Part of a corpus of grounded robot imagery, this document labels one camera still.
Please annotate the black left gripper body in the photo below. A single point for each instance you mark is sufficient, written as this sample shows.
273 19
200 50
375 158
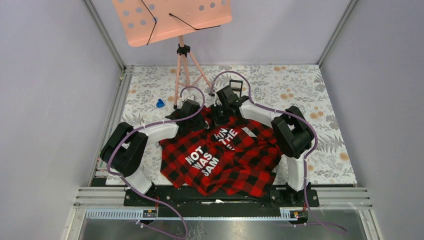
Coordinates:
197 123

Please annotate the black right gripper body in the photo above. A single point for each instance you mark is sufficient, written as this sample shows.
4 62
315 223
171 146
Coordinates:
222 113

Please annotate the red black plaid shirt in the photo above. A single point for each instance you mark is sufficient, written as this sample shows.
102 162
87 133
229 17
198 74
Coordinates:
238 157

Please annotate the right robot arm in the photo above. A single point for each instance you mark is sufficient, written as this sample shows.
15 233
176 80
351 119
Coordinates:
293 134

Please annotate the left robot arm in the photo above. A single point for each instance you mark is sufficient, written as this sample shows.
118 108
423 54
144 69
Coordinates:
123 151

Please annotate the small blue plastic object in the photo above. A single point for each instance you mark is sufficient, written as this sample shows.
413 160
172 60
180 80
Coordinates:
160 103

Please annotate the floral patterned table mat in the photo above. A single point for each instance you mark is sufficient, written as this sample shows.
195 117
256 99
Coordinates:
276 86

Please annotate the pink music stand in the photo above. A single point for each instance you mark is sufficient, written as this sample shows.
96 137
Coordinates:
149 21

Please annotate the black brooch holder frame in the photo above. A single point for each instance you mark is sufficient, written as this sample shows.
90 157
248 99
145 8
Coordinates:
236 86

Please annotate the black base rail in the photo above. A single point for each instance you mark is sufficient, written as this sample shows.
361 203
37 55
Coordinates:
191 204

